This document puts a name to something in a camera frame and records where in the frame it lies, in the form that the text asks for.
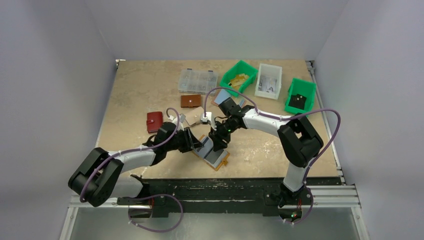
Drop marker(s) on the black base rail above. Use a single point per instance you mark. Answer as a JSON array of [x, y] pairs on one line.
[[261, 195]]

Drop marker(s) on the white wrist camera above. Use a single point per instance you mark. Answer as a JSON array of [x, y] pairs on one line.
[[180, 120], [207, 118]]

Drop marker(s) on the cards in green bin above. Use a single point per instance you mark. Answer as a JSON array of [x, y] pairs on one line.
[[238, 80]]

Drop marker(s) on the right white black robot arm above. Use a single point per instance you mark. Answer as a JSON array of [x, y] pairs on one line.
[[300, 141]]

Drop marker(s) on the stack of loose cards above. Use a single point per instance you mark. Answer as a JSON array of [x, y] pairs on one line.
[[222, 95]]

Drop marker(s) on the clear plastic organizer box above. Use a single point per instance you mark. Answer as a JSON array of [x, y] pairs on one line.
[[197, 81]]

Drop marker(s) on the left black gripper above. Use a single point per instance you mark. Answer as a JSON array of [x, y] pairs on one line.
[[192, 141]]

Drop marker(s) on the red leather card holder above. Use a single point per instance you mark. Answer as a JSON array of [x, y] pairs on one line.
[[154, 121]]

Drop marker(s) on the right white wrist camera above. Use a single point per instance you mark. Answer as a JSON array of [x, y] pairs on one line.
[[207, 118]]

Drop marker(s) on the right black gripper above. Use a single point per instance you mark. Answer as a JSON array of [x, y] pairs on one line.
[[218, 138]]

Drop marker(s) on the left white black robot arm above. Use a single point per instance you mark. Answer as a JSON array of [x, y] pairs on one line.
[[98, 177]]

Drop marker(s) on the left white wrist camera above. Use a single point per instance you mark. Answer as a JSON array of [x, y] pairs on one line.
[[180, 120]]

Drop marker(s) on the cards in white bin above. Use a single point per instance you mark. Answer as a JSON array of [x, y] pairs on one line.
[[267, 84]]

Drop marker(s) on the brown leather card holder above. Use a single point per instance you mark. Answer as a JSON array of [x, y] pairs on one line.
[[191, 101]]

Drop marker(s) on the white plastic bin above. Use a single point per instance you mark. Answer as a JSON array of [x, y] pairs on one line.
[[273, 71]]

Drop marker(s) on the black card holder in bin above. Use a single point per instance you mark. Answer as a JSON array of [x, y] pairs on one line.
[[297, 101]]

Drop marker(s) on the aluminium frame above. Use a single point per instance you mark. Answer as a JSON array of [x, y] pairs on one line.
[[325, 196]]

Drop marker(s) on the green bin with cards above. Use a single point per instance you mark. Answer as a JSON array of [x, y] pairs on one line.
[[240, 67]]

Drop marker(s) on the mustard yellow card holder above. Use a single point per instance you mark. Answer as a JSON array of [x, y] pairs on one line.
[[214, 159]]

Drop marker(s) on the green bin right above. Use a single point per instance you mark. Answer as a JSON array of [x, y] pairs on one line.
[[305, 88]]

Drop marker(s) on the beige card holder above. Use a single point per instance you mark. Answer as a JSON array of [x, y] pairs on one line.
[[193, 117]]

